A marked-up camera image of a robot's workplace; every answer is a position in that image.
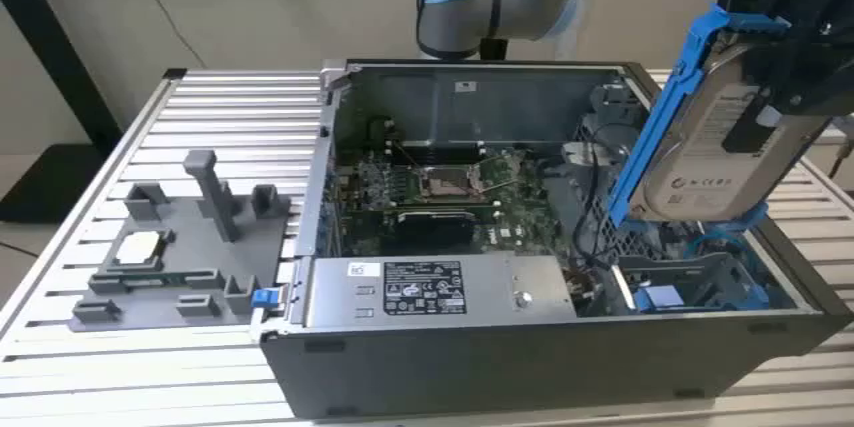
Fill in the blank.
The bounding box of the hard disk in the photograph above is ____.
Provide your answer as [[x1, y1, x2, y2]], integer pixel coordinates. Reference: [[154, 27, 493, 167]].
[[606, 4, 836, 238]]

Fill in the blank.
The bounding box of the blue disk wire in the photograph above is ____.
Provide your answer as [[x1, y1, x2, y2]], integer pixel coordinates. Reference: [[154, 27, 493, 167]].
[[685, 224, 753, 273]]

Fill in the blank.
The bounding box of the metal disk bay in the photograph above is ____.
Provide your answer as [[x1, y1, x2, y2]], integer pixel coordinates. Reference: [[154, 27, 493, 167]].
[[617, 250, 776, 314]]

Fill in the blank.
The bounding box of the perforated metal drive cage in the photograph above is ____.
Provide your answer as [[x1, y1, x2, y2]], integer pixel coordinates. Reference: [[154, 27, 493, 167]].
[[539, 111, 669, 268]]

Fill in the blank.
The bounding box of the green motherboard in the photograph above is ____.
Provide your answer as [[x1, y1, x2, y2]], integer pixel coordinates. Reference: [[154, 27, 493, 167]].
[[326, 146, 575, 258]]

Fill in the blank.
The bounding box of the CPU socket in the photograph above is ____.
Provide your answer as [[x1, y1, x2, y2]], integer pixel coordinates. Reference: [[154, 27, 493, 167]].
[[417, 164, 493, 204]]

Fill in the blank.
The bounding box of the thin locking lever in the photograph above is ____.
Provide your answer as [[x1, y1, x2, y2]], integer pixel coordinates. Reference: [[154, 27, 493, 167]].
[[391, 138, 421, 169]]

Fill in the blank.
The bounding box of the black graphics card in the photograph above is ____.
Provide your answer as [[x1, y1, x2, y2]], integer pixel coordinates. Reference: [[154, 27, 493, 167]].
[[393, 206, 499, 254]]

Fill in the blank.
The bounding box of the silver power supply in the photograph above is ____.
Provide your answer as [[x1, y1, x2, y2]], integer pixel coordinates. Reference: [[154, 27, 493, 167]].
[[286, 254, 579, 333]]

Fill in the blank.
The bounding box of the black PC case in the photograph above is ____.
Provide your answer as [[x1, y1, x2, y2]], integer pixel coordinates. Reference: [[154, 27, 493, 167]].
[[250, 57, 854, 421]]

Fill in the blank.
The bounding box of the grey parts rack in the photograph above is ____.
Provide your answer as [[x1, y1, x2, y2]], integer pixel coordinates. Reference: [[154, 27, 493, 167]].
[[70, 149, 292, 333]]

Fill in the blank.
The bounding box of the silver CPU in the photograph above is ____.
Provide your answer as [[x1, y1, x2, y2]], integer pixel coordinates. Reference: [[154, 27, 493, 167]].
[[111, 230, 170, 267]]

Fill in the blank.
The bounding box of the black stand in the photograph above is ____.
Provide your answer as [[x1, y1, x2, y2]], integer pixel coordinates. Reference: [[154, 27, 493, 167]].
[[0, 0, 128, 224]]

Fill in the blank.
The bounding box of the thin round black cable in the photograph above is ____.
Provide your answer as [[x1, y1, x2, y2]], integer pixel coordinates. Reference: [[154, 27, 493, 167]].
[[571, 121, 653, 273]]

